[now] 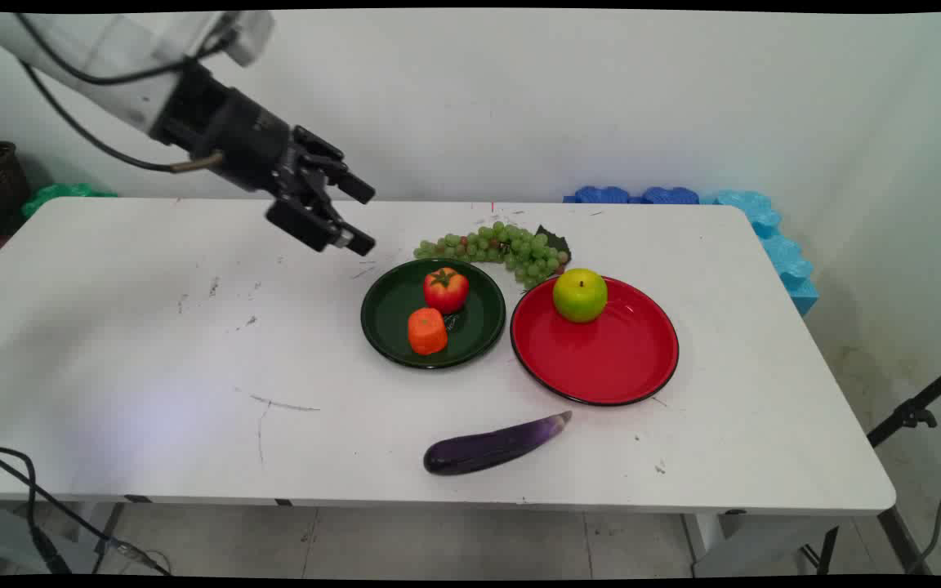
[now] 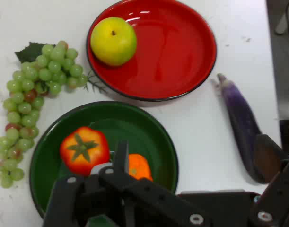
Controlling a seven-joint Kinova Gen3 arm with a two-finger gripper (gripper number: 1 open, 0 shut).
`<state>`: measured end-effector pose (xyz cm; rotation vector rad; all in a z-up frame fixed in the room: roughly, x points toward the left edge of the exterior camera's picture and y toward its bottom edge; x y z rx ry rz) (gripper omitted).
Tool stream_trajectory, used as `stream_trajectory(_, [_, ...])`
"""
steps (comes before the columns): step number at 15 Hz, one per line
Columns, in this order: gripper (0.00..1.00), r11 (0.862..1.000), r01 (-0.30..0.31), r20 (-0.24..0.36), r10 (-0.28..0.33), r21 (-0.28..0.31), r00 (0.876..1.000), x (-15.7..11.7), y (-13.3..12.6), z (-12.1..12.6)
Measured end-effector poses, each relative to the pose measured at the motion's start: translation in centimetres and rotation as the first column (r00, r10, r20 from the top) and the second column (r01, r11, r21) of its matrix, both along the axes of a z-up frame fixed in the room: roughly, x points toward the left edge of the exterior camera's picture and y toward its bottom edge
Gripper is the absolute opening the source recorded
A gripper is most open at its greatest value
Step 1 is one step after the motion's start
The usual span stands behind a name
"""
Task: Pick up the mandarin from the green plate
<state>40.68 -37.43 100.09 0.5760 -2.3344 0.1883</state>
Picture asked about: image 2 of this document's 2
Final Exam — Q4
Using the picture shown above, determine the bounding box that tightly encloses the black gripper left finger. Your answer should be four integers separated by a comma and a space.
42, 140, 214, 227

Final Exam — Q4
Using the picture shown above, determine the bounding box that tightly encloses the small orange toy fruit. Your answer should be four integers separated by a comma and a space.
127, 153, 154, 182

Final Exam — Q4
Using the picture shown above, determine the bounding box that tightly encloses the yellow-green toy apple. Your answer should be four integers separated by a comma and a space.
90, 16, 137, 67

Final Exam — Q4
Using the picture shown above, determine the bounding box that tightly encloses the red-orange toy tomato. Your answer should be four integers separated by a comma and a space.
60, 126, 111, 176

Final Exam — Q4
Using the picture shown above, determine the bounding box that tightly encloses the green toy grape bunch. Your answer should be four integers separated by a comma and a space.
0, 40, 107, 189

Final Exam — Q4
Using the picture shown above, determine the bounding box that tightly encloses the purple toy eggplant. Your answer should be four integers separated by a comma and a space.
216, 73, 269, 184

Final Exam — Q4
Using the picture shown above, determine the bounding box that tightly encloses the red round plate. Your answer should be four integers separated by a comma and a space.
86, 0, 218, 102

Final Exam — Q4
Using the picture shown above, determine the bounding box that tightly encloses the dark green round plate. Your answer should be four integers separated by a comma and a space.
29, 101, 179, 219

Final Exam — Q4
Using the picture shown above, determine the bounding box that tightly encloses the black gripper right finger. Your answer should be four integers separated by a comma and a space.
250, 134, 289, 227

